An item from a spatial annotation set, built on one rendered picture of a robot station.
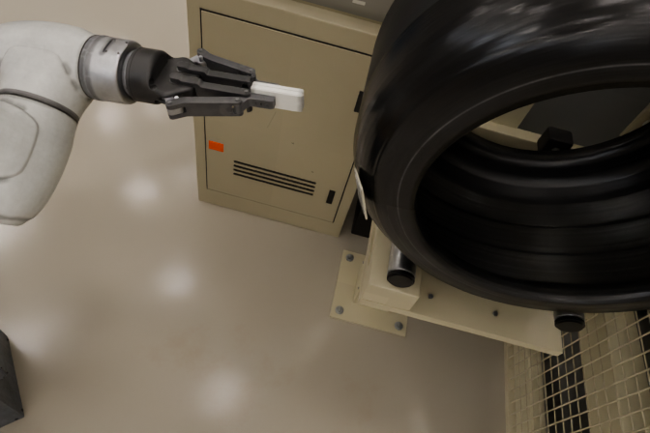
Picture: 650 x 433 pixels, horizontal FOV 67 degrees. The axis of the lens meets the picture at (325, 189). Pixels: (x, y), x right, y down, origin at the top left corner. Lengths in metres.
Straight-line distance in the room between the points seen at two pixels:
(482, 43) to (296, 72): 0.88
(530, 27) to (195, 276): 1.47
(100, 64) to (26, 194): 0.19
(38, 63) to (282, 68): 0.71
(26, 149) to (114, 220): 1.21
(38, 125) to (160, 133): 1.43
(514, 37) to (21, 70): 0.60
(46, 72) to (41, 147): 0.10
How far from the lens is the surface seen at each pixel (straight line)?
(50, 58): 0.75
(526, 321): 0.98
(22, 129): 0.72
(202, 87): 0.69
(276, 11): 1.23
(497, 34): 0.48
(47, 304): 1.81
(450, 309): 0.92
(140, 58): 0.72
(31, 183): 0.72
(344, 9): 1.24
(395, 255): 0.80
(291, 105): 0.68
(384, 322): 1.76
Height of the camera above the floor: 1.58
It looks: 53 degrees down
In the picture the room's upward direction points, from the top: 16 degrees clockwise
